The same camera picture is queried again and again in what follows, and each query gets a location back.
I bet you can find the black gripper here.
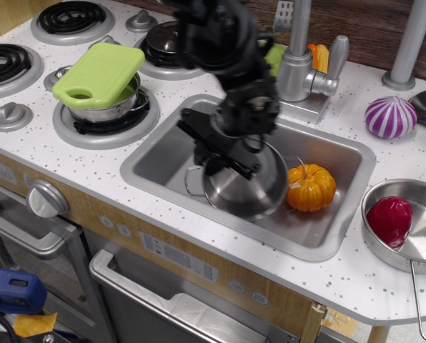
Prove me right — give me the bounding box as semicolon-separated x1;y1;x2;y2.
177;80;279;179

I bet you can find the tall steel pot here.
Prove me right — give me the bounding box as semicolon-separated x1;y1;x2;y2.
184;143;288;222

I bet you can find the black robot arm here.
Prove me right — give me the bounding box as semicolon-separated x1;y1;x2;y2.
165;1;279;179

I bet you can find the steel sink basin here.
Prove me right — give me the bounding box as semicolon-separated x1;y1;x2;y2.
120;95;376;262

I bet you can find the small steel pot on burner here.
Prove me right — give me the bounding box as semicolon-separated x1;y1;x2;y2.
68;73;149;124

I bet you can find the front burner under pot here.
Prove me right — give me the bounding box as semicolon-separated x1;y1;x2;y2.
53;88;160;150

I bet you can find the dark steel pot lid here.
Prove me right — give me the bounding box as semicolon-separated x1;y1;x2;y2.
146;21;179;54

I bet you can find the orange toy pumpkin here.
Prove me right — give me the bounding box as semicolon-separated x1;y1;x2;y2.
285;164;337;212

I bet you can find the back right burner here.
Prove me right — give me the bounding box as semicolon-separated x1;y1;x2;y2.
133;34;207;81

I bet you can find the silver toy faucet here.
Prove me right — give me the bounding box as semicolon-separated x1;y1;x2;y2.
273;1;350;124

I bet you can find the green plastic plate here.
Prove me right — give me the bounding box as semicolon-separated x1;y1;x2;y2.
265;44;287;76

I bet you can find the green plastic cutting board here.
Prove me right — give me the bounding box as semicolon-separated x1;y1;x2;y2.
52;43;145;109

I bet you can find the yellow toy corn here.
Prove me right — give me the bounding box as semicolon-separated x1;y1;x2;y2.
307;43;330;74

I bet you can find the grey stove knob top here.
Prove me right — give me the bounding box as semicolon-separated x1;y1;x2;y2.
125;9;158;33

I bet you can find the grey stove knob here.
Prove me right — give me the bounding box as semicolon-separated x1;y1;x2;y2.
44;65;71;92
125;9;158;33
0;102;33;132

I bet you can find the silver oven dial knob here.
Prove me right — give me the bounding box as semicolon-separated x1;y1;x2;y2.
26;179;69;219

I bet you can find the purple striped toy onion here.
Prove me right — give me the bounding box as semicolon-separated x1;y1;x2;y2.
365;96;417;139

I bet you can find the red toy fruit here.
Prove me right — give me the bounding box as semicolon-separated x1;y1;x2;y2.
366;197;413;249

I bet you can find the grey stove knob middle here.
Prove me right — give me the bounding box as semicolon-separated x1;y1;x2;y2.
44;65;71;92

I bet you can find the back left black burner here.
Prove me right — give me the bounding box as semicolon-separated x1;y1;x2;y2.
30;1;114;46

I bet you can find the black burner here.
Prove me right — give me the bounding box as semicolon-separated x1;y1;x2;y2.
30;1;114;46
0;44;44;99

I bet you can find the grey vertical pole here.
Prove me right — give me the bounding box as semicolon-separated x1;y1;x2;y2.
382;0;426;91

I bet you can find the grey stove knob left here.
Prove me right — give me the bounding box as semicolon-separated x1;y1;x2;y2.
0;102;33;132

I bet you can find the far left black burner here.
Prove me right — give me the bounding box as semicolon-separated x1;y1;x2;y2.
0;44;44;99

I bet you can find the blue clamp tool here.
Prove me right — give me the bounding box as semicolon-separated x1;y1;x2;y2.
0;269;48;314

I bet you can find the yellow tape piece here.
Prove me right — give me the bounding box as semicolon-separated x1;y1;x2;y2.
13;313;57;338

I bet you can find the dishwasher door handle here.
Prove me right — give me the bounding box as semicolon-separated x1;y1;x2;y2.
89;249;300;342

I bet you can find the steel pan with handle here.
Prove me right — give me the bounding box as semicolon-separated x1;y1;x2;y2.
360;179;426;341

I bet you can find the oven door handle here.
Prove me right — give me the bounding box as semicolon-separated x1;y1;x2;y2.
0;215;81;260

